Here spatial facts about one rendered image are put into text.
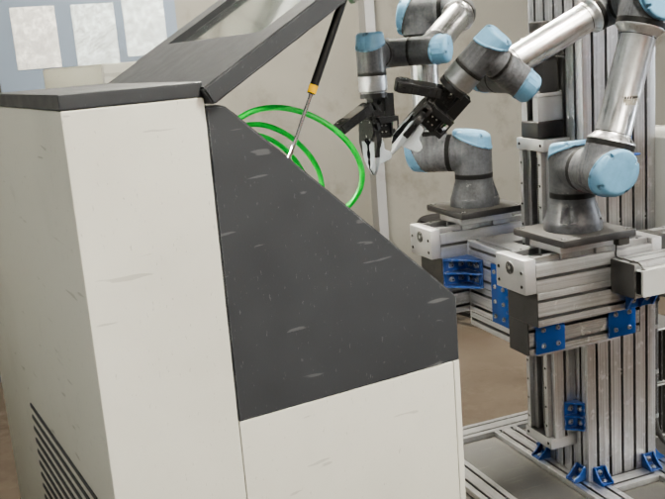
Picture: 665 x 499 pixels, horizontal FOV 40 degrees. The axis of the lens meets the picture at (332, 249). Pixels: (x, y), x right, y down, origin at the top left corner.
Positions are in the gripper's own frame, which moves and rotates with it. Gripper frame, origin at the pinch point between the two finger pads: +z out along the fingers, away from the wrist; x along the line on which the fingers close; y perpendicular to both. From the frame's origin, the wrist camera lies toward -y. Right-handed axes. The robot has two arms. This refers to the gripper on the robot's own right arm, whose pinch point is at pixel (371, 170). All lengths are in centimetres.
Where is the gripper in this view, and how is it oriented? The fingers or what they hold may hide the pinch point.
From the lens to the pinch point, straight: 239.5
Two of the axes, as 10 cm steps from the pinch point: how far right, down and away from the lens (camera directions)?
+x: -4.9, -1.5, 8.6
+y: 8.7, -1.7, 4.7
